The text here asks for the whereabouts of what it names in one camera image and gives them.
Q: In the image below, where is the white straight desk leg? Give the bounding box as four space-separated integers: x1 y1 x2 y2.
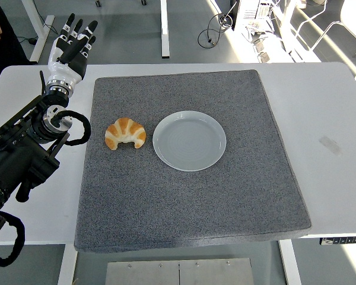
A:
160 0 170 58

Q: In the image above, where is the black table control panel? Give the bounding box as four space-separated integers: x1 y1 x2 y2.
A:
319 236 356 246

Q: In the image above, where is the white table leg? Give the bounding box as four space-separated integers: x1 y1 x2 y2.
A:
278 239 303 285
57 243 78 285

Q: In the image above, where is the black cable with adapter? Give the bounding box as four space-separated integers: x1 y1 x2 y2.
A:
16 23 57 46

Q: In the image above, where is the golden croissant bread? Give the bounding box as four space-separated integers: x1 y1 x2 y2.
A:
104 117 147 151

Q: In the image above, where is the black looped floor cable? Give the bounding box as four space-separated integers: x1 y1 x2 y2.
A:
197 11 236 48

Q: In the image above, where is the white chair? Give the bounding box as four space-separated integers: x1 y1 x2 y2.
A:
310 0 356 81

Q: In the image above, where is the clear tape piece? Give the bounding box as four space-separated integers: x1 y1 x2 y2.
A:
319 135 344 157

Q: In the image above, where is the round white plate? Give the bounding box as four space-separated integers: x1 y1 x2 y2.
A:
152 110 227 172

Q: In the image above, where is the grey metal plate with screws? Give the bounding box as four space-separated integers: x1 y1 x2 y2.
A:
104 258 255 285

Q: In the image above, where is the white equipment box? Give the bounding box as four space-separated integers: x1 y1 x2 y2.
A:
234 0 285 33

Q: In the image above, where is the white desk leg with foot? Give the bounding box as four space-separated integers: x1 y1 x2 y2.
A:
20 0 56 64

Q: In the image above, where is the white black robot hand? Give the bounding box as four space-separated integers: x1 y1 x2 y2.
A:
47 12 99 87

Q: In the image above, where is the grey fabric mat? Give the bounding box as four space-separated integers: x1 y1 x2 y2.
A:
74 69 312 254

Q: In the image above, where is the person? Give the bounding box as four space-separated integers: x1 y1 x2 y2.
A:
0 0 30 99

